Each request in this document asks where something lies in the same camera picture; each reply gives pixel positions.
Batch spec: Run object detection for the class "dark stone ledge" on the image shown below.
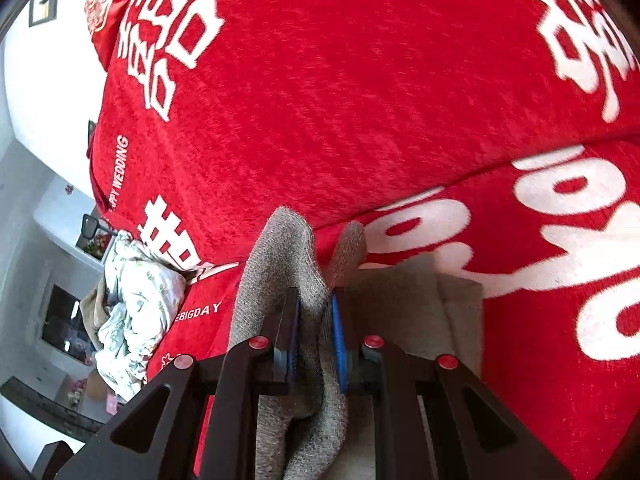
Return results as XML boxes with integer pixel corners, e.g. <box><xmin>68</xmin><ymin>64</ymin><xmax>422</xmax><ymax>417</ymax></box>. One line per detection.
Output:
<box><xmin>0</xmin><ymin>377</ymin><xmax>107</xmax><ymax>437</ymax></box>

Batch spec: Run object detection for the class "red printed blanket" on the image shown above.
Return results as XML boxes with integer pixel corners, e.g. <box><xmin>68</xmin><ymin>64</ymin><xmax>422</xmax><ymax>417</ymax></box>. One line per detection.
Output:
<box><xmin>87</xmin><ymin>0</ymin><xmax>640</xmax><ymax>480</ymax></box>

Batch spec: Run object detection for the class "beige cloth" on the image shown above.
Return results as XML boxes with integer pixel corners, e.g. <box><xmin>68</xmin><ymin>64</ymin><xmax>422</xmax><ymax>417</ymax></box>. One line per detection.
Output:
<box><xmin>79</xmin><ymin>275</ymin><xmax>115</xmax><ymax>352</ymax></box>

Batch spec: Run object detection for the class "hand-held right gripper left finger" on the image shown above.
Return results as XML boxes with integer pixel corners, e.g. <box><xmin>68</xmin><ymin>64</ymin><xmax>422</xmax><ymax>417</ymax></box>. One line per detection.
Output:
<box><xmin>52</xmin><ymin>285</ymin><xmax>301</xmax><ymax>480</ymax></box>

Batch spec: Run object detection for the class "grey knit garment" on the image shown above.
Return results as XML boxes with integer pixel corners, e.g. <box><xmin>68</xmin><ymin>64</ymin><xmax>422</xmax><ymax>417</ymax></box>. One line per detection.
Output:
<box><xmin>227</xmin><ymin>206</ymin><xmax>485</xmax><ymax>480</ymax></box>

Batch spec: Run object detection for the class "red embroidered pillow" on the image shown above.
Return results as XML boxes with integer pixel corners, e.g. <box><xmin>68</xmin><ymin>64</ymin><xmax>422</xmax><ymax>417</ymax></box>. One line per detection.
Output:
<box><xmin>84</xmin><ymin>0</ymin><xmax>151</xmax><ymax>73</ymax></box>

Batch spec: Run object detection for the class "dark television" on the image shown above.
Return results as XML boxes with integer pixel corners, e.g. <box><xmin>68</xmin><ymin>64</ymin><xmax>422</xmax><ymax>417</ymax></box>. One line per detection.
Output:
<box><xmin>40</xmin><ymin>284</ymin><xmax>97</xmax><ymax>362</ymax></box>

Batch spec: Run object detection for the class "white floral quilt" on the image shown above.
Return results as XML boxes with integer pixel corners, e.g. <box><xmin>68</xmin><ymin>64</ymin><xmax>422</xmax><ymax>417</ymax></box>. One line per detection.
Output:
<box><xmin>95</xmin><ymin>230</ymin><xmax>188</xmax><ymax>403</ymax></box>

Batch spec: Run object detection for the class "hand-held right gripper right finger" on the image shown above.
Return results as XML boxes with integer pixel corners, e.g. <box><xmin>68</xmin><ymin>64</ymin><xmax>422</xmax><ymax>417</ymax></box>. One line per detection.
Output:
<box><xmin>330</xmin><ymin>286</ymin><xmax>576</xmax><ymax>480</ymax></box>

